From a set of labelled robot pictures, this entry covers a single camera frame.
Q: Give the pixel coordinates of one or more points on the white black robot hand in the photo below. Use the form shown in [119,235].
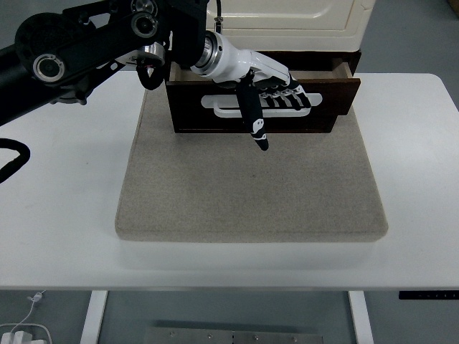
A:
[236,62]

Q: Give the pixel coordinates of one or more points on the dark brown wooden drawer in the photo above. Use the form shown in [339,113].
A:
[340,96]

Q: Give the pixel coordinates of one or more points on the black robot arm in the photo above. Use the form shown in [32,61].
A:
[79,46]

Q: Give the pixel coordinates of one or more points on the cream cabinet with door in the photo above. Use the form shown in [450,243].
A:
[305,36]

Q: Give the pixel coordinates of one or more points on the dark brown drawer case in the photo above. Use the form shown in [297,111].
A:
[346,54]

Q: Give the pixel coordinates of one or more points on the beige fabric mat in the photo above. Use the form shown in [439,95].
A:
[251,186]

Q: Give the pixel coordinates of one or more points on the grey metal plate with screws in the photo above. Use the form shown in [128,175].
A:
[233,337]

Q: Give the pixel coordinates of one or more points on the white table leg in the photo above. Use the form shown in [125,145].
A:
[94,315]
[360,319]

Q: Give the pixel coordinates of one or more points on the black table control panel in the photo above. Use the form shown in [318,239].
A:
[426,295]

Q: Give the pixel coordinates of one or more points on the white power strip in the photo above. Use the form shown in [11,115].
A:
[21,337]

